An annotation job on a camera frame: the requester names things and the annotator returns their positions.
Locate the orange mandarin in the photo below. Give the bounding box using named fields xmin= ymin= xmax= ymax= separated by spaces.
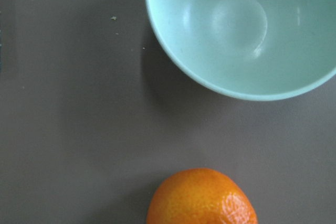
xmin=146 ymin=168 xmax=258 ymax=223

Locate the mint green bowl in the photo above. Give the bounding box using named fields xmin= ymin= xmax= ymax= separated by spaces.
xmin=145 ymin=0 xmax=335 ymax=101

